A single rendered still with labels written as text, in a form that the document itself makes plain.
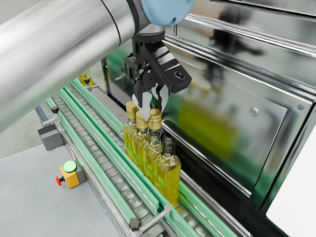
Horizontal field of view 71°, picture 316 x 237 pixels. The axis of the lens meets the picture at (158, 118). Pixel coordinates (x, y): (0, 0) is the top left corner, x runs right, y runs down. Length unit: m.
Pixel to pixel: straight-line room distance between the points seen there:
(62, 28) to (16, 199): 0.90
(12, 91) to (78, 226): 0.73
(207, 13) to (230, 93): 0.19
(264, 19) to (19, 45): 0.40
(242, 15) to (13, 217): 0.96
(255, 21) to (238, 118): 0.21
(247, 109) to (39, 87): 0.41
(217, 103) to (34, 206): 0.77
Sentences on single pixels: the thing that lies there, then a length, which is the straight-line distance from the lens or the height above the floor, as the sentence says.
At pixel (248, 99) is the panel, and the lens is 0.51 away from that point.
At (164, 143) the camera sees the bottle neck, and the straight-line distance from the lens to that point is 0.55.
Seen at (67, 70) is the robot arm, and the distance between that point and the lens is 0.23.
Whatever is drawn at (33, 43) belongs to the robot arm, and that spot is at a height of 1.46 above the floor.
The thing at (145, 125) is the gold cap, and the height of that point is 1.13.
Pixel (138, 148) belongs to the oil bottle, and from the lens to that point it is 0.66.
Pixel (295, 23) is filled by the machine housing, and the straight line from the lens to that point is 0.46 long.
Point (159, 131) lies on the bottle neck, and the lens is 0.58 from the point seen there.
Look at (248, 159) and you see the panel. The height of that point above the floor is 1.12.
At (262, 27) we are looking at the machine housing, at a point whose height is 1.41.
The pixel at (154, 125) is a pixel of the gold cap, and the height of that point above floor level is 1.17.
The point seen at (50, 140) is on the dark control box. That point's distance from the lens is 1.16.
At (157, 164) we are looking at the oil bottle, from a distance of 0.60.
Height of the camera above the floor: 1.52
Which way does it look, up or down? 37 degrees down
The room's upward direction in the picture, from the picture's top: straight up
